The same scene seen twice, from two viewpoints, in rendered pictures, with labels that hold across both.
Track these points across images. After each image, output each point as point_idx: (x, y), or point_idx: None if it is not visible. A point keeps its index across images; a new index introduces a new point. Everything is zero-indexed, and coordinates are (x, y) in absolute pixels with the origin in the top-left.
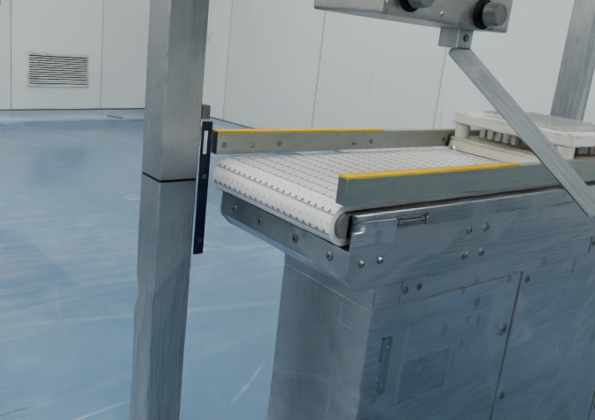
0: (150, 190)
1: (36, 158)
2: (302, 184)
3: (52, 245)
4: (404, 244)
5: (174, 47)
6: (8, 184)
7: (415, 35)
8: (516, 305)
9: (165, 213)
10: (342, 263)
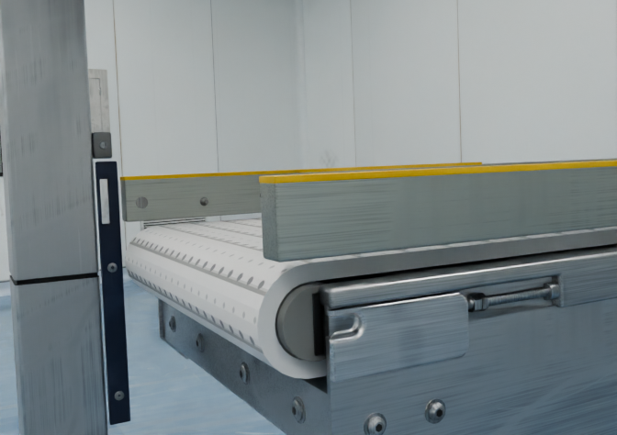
0: (13, 305)
1: (143, 315)
2: (242, 243)
3: (133, 418)
4: (502, 362)
5: (15, 25)
6: (104, 348)
7: (575, 114)
8: None
9: (35, 345)
10: (322, 429)
